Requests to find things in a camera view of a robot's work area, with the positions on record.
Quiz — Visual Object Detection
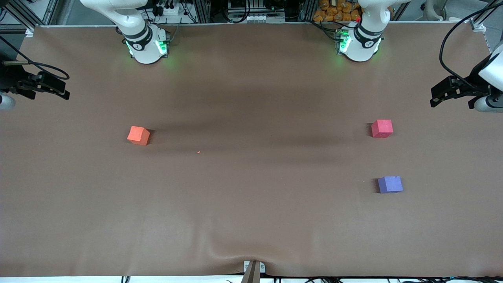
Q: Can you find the orange foam block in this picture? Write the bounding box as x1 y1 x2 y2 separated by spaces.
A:
127 126 151 146

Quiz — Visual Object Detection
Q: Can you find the red foam block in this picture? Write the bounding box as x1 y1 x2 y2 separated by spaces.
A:
371 119 393 138

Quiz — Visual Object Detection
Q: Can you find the beige curved background object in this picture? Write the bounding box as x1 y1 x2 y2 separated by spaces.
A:
422 0 446 21

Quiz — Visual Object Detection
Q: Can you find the purple foam block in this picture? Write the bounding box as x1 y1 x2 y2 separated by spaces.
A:
378 176 403 194

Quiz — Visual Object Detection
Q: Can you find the white power strip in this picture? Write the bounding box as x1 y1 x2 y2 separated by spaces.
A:
156 4 181 16

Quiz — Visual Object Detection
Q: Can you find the pile of orange items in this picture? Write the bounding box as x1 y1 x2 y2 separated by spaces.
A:
313 0 361 22

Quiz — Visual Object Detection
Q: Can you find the brown table cover mat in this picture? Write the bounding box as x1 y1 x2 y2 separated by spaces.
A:
0 22 503 278

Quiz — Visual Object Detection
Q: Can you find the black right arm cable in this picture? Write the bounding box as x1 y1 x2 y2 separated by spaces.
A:
0 36 70 80

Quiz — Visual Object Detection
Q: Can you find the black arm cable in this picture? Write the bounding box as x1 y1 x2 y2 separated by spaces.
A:
439 0 503 91
0 36 70 80

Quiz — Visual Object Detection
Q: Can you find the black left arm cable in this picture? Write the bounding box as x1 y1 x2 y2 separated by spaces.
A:
439 0 503 91

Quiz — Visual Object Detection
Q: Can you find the aluminium frame post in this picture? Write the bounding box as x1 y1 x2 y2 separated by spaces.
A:
195 0 211 23
299 0 317 22

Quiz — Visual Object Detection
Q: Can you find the black floor cable bundle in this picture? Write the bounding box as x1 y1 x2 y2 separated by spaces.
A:
444 276 503 283

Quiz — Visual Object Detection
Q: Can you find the metal table clamp bracket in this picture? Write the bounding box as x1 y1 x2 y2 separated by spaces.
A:
242 260 266 283

